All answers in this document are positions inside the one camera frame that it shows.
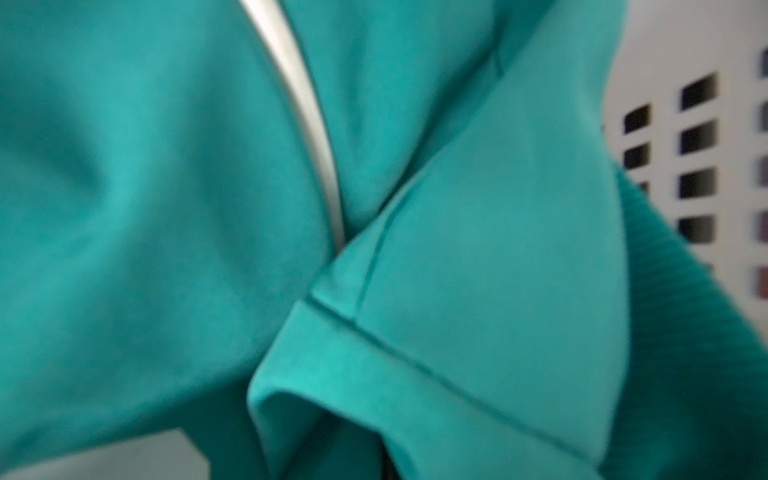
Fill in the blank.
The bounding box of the teal green jacket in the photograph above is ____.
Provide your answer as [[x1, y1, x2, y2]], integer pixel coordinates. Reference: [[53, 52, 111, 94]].
[[1, 1, 767, 479]]

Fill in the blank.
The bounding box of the white perforated laundry basket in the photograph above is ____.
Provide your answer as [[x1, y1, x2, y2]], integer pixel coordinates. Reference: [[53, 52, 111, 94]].
[[603, 1, 767, 331]]

